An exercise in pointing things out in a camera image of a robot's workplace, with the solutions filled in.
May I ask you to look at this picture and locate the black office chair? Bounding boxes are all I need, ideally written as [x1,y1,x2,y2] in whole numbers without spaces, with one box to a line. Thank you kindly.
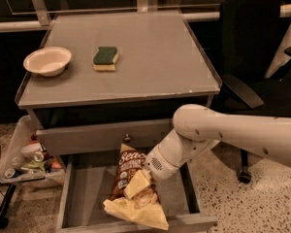
[206,0,291,184]

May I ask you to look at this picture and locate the upper grey drawer with knob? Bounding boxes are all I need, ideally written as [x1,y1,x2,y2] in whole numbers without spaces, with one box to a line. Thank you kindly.
[37,118,173,155]

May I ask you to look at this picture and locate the white paper bowl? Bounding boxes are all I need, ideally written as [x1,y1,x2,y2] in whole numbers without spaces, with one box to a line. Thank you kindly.
[23,47,72,77]

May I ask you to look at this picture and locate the grey drawer cabinet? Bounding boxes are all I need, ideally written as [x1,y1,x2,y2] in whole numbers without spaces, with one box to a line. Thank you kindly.
[15,10,223,157]

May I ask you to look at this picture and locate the open grey middle drawer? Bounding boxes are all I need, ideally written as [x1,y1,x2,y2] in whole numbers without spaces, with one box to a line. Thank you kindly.
[57,150,217,233]

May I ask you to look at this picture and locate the black stand leg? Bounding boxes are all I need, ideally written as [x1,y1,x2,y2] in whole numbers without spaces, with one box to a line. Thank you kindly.
[0,183,16,229]

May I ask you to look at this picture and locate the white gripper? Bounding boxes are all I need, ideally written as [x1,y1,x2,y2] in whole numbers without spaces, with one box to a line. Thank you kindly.
[123,129,217,199]

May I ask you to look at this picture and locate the green and yellow sponge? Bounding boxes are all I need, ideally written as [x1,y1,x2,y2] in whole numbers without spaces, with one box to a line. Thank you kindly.
[93,47,118,71]

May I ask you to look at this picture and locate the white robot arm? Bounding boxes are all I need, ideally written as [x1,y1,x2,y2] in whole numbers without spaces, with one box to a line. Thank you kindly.
[114,104,291,206]

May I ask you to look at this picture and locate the brown sea salt chip bag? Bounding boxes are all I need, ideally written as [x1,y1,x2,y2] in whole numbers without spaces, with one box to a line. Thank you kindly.
[103,144,169,230]

